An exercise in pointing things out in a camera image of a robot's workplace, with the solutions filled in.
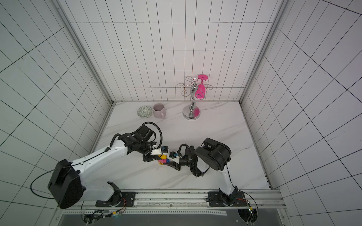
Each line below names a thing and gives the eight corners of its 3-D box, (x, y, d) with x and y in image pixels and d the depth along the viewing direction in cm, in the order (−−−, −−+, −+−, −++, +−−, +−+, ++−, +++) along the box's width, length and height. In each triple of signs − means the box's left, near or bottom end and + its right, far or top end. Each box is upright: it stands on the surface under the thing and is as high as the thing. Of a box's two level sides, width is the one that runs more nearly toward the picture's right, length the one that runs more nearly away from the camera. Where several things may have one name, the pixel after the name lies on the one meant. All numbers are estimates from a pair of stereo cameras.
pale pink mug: (153, 120, 109) (151, 114, 104) (155, 108, 117) (154, 102, 111) (165, 120, 109) (164, 114, 104) (166, 108, 117) (165, 102, 111)
